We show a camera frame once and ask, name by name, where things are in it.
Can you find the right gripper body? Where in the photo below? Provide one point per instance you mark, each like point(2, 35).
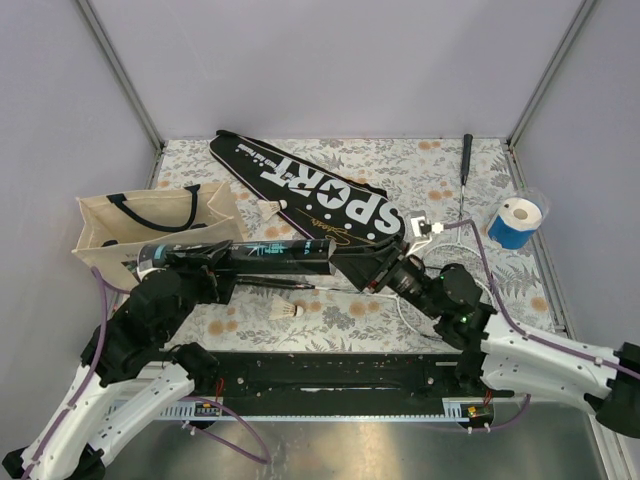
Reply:
point(389, 269)

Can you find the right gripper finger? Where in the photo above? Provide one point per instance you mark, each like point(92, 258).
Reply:
point(361, 276)
point(377, 252)

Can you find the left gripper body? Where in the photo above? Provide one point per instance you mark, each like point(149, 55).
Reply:
point(208, 288)

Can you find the black shuttlecock tube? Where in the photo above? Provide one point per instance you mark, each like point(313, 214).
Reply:
point(279, 257)

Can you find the white shuttlecock front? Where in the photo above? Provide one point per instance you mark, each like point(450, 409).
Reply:
point(282, 309)

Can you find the white shuttlecock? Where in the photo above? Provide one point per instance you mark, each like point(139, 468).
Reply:
point(270, 208)
point(282, 309)

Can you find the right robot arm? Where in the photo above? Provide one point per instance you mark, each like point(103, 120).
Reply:
point(497, 351)

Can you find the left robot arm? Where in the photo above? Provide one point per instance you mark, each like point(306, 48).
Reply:
point(83, 438)

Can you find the black sport racket cover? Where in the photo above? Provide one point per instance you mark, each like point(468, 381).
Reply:
point(314, 201)

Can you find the white shuttlecock beside cover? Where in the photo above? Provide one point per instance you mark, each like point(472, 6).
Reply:
point(270, 208)

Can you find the floral table mat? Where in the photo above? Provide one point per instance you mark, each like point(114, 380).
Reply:
point(418, 175)

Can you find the beige canvas tote bag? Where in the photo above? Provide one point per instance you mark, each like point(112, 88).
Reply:
point(117, 226)

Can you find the blue wrapped toilet paper roll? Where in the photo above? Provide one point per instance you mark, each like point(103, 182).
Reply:
point(514, 222)

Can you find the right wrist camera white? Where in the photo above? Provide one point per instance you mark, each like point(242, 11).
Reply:
point(423, 230)

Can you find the white racket black handle right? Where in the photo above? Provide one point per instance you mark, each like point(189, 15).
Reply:
point(479, 251)

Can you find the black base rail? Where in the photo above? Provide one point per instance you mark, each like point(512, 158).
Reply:
point(401, 383)

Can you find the white slotted cable duct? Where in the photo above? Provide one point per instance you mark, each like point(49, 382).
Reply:
point(442, 411)

